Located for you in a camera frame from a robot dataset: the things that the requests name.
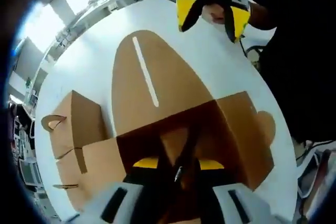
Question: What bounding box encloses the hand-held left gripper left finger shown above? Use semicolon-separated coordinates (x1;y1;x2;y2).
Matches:
67;157;165;224

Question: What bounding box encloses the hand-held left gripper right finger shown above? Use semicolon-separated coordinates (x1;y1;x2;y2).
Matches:
194;159;283;224

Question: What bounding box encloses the brown paper box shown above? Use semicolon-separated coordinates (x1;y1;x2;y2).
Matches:
78;29;277;224
52;146;87;213
41;90;116;159

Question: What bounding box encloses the person's right hand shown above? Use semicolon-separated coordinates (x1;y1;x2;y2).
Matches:
202;3;227;25

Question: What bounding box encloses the person's dark shirt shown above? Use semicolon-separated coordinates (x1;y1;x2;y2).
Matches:
249;0;336;143

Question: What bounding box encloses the black cable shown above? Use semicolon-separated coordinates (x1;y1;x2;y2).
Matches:
240;36;265;63

